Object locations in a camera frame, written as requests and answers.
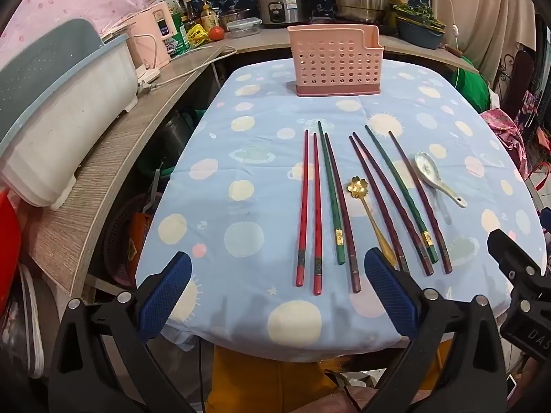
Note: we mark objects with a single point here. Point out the yellow packet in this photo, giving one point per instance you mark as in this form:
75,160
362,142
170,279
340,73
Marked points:
198,35

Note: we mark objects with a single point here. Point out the red chopstick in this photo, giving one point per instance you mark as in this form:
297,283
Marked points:
302,206
316,215

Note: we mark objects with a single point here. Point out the blue dotted tablecloth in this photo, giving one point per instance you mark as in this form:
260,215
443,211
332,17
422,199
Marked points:
249,172

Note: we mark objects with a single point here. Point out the person's yellow trousers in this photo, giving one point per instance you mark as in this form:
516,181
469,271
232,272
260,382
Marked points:
267,380

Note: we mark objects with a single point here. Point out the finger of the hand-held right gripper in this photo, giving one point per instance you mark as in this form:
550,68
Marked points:
514,258

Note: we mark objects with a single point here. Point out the pink perforated utensil basket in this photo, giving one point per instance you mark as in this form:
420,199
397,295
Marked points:
335,60

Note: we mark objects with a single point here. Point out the steel rice cooker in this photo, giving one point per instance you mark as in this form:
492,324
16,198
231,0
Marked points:
282,4

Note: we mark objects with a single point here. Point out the maroon chopstick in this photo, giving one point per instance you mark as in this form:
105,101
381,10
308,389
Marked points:
419,202
375,198
389,200
342,215

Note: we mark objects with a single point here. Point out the red tomato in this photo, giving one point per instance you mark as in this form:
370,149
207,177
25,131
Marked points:
216,33

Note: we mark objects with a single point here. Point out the white ceramic spoon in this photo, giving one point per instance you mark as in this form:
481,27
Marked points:
426,167

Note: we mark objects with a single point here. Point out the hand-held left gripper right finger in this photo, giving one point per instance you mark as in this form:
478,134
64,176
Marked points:
389,297

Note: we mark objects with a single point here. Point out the beige curtain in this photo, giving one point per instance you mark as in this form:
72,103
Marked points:
486,8

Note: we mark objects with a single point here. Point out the gold flower spoon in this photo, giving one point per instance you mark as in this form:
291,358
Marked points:
355,187

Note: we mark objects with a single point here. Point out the yellow labelled bottle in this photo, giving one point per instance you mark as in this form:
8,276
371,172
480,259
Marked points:
209,17

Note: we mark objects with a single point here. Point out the pink electric kettle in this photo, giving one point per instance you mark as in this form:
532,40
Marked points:
148,34

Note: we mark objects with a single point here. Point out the blue plastic basin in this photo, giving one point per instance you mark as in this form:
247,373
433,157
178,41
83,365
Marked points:
419,36

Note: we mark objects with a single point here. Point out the red plastic object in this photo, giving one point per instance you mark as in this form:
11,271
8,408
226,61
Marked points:
7,236

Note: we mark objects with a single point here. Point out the green chopstick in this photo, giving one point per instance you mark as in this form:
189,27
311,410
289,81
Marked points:
330,193
400,193

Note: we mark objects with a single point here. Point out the green tin can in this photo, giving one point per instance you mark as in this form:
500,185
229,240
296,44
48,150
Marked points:
177,45

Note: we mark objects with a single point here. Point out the clear lidded food container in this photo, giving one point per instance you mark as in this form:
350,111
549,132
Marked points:
244,27

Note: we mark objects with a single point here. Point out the small steel pot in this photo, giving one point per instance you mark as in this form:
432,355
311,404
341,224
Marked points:
234,18

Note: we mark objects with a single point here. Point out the white sandal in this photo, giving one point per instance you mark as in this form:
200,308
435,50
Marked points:
32,322

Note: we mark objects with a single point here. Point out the leafy greens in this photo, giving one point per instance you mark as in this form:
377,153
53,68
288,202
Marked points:
419,13

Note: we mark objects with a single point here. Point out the pink floral cloth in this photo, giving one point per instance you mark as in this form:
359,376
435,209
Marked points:
501,137

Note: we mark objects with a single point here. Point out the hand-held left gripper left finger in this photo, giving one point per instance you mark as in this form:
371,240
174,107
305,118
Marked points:
163,297

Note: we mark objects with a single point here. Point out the green bag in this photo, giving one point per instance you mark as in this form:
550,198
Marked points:
473,90

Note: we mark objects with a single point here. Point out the black induction cooker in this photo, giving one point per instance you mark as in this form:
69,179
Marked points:
320,20

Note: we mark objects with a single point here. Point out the white power strip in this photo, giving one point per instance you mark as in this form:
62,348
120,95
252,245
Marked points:
148,75

